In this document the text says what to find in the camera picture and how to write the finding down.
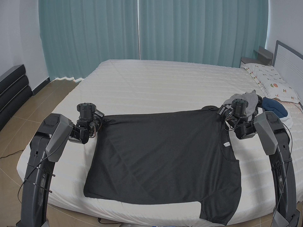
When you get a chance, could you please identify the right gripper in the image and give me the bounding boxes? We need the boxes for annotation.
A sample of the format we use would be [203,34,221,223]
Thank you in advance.
[217,105,237,129]

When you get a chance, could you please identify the black T-shirt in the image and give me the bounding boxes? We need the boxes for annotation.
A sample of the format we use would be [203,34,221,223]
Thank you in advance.
[83,105,242,226]

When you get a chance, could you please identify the white printed pillow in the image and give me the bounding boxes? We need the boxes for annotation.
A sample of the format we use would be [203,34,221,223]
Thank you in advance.
[244,63,300,103]

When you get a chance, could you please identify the grey garment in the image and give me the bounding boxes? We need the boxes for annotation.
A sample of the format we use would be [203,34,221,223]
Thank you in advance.
[224,90,258,116]

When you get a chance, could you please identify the white garment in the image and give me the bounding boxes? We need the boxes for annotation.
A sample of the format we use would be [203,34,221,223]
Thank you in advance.
[280,107,294,128]

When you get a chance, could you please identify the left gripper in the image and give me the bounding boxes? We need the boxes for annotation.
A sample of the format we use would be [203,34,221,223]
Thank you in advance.
[88,110,105,138]

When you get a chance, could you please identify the dark blue garment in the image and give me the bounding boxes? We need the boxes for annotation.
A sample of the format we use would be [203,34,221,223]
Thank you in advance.
[261,97,288,119]

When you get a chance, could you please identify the grey bedside table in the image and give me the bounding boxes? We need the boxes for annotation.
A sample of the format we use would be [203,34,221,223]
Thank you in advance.
[240,46,275,68]

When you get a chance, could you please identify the bed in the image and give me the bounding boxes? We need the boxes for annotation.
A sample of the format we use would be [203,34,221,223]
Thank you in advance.
[16,40,303,225]

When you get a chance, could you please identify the blue-green curtain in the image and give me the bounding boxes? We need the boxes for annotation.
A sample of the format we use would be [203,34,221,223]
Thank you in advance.
[39,0,140,83]
[138,0,269,68]

